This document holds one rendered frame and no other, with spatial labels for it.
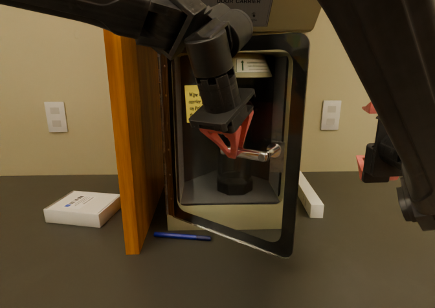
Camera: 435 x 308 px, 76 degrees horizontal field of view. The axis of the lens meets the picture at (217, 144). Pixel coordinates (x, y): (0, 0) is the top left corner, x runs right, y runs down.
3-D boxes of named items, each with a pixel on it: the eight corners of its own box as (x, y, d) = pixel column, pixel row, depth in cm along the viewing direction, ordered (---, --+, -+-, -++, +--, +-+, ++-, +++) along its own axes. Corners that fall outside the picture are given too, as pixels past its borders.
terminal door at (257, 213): (171, 214, 69) (162, 41, 58) (292, 260, 52) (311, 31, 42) (169, 215, 68) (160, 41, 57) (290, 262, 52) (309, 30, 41)
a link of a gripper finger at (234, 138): (209, 162, 48) (193, 116, 43) (228, 138, 53) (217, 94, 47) (243, 170, 44) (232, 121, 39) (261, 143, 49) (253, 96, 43)
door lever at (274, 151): (234, 150, 53) (234, 137, 53) (281, 158, 48) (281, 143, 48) (218, 157, 49) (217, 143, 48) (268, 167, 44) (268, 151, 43)
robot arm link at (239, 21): (138, 37, 39) (157, -17, 33) (179, 13, 47) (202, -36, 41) (204, 92, 41) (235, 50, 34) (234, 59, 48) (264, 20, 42)
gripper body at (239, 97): (190, 130, 42) (174, 86, 38) (223, 96, 49) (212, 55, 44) (226, 135, 39) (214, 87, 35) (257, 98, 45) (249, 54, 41)
